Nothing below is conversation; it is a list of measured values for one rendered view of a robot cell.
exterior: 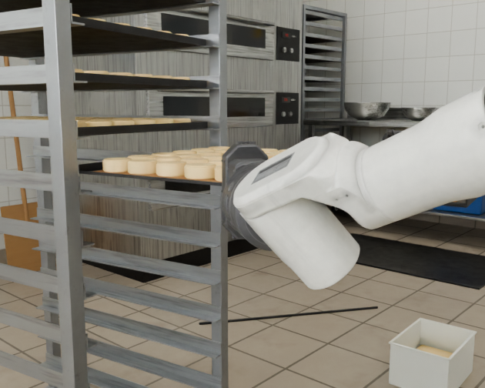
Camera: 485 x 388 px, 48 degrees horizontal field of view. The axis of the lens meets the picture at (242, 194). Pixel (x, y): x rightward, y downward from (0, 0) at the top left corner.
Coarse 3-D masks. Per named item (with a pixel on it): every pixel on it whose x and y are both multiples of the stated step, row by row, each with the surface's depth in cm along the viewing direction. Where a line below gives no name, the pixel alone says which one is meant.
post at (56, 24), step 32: (64, 0) 84; (64, 32) 84; (64, 64) 85; (64, 96) 85; (64, 128) 86; (64, 160) 86; (64, 192) 87; (64, 224) 88; (64, 256) 89; (64, 288) 90; (64, 320) 91; (64, 352) 92; (64, 384) 93
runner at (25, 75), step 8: (72, 64) 86; (0, 72) 95; (8, 72) 94; (16, 72) 93; (24, 72) 92; (32, 72) 91; (40, 72) 90; (0, 80) 96; (8, 80) 95; (16, 80) 94; (24, 80) 92; (32, 80) 91; (40, 80) 90
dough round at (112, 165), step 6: (102, 162) 91; (108, 162) 89; (114, 162) 89; (120, 162) 89; (126, 162) 90; (102, 168) 91; (108, 168) 89; (114, 168) 89; (120, 168) 89; (126, 168) 90
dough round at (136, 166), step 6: (132, 162) 87; (138, 162) 86; (144, 162) 86; (150, 162) 87; (156, 162) 88; (132, 168) 87; (138, 168) 86; (144, 168) 86; (150, 168) 87; (138, 174) 87; (144, 174) 87
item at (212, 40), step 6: (192, 36) 124; (198, 36) 123; (204, 36) 122; (210, 36) 121; (216, 36) 120; (210, 42) 121; (216, 42) 121; (156, 48) 126; (162, 48) 125; (168, 48) 125; (174, 48) 124; (180, 48) 123; (186, 48) 123; (192, 48) 123; (198, 48) 123; (78, 54) 139; (84, 54) 138; (90, 54) 137; (96, 54) 136; (102, 54) 136; (108, 54) 136; (114, 54) 136
